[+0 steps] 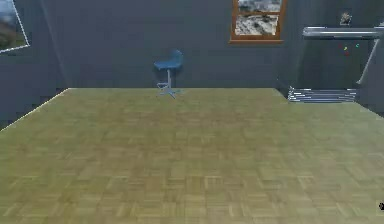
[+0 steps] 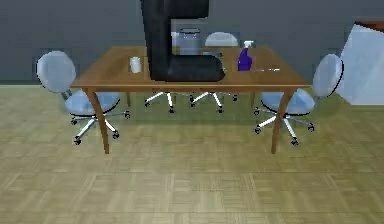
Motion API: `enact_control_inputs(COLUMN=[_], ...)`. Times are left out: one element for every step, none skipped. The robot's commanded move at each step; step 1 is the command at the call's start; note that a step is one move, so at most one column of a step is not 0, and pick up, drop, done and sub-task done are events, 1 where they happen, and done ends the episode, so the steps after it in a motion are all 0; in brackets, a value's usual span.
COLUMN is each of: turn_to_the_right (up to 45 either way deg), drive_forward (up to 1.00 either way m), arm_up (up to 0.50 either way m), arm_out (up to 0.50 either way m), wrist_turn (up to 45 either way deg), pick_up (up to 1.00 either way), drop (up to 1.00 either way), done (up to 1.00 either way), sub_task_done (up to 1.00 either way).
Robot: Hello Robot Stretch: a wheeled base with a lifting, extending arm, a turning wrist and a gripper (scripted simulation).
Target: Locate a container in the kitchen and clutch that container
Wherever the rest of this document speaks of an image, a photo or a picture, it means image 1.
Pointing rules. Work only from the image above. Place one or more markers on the blue swivel chair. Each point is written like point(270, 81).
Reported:
point(170, 61)

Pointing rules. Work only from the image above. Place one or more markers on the brown framed window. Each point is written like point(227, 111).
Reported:
point(256, 20)

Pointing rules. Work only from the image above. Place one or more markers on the grey metal table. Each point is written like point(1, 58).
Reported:
point(336, 32)

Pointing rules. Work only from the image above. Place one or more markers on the white framed window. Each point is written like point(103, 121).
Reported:
point(10, 26)

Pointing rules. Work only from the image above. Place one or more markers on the small framed wall picture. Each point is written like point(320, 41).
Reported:
point(345, 18)

